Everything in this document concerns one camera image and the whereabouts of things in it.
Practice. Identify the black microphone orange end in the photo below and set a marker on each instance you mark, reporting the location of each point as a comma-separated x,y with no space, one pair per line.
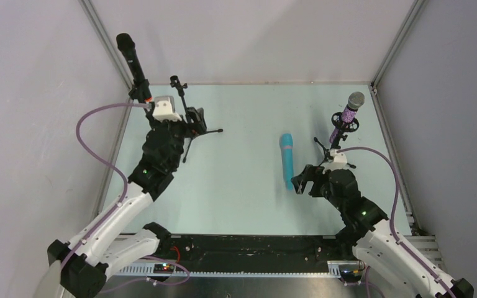
126,46

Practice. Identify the black round base stand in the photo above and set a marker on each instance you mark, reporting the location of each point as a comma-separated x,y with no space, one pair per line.
141,92

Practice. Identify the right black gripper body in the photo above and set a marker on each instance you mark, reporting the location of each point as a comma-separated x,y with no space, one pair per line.
312,180

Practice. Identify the left circuit board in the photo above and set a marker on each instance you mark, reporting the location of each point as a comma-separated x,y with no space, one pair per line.
163,268

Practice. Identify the shock mount tripod stand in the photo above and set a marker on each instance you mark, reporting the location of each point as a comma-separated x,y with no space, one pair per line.
334,146

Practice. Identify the tall black tripod stand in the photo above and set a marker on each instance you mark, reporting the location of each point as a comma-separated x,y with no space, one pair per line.
180,87

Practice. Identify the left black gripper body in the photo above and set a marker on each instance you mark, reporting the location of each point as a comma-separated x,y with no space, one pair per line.
190,125

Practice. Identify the blue microphone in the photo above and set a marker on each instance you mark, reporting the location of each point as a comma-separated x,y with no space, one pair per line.
286,146

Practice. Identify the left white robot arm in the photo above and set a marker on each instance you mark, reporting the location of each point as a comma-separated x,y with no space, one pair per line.
91,257

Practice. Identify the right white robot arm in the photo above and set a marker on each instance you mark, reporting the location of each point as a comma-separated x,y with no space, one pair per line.
367,233

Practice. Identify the circuit board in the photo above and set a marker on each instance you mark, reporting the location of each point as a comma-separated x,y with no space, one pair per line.
163,268
351,277

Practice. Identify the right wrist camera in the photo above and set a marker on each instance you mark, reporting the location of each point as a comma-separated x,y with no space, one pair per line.
334,160

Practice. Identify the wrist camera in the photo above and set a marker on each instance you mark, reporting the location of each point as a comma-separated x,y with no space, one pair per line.
164,109
334,160

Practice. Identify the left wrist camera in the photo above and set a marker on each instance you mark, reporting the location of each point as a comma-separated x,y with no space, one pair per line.
164,109

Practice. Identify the purple glitter microphone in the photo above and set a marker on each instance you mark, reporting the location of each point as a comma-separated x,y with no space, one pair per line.
345,121

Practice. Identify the right circuit board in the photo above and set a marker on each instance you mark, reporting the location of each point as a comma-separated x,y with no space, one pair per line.
351,277

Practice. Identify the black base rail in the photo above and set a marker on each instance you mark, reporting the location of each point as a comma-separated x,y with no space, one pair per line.
256,254

